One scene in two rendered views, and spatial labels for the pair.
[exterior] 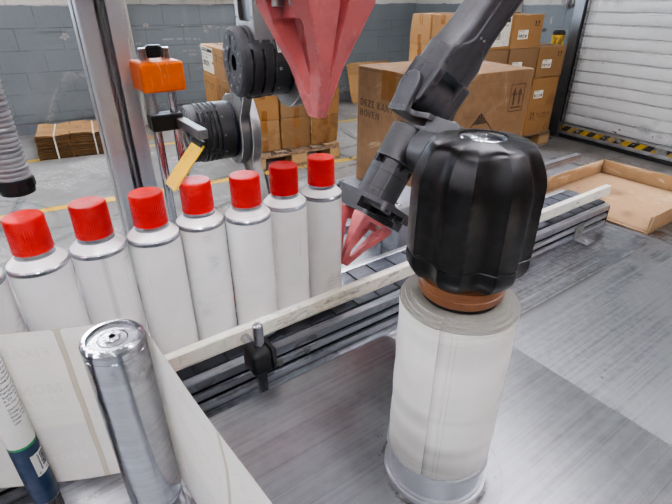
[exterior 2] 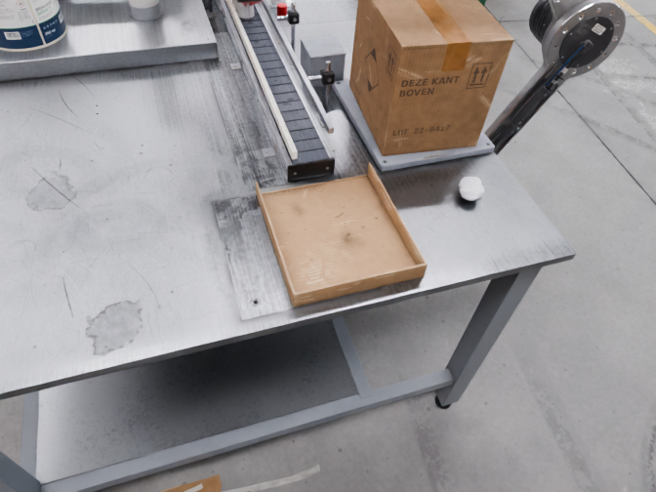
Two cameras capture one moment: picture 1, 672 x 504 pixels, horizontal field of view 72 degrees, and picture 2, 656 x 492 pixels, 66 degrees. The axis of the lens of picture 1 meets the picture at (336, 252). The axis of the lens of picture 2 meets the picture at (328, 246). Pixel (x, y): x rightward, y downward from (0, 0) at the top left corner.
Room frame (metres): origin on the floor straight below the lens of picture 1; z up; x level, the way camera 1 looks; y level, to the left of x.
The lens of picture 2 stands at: (1.18, -1.35, 1.60)
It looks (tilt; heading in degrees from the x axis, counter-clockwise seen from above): 50 degrees down; 103
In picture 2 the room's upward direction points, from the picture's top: 5 degrees clockwise
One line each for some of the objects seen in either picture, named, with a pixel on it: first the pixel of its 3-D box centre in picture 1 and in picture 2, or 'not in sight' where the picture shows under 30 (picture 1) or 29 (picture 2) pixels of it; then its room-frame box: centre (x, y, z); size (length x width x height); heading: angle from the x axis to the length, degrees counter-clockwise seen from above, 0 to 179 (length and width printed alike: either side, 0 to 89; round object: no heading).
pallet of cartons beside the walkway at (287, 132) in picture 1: (268, 99); not in sight; (4.37, 0.61, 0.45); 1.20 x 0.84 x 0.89; 31
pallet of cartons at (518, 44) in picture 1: (481, 82); not in sight; (4.54, -1.35, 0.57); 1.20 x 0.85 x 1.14; 121
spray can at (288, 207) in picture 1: (287, 243); not in sight; (0.52, 0.06, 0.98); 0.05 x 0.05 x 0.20
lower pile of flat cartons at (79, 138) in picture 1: (77, 137); not in sight; (4.34, 2.43, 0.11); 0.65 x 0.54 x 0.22; 116
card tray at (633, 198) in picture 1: (622, 191); (336, 226); (1.04, -0.68, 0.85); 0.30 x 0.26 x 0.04; 125
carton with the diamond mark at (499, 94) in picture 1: (438, 127); (420, 65); (1.10, -0.24, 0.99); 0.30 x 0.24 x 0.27; 121
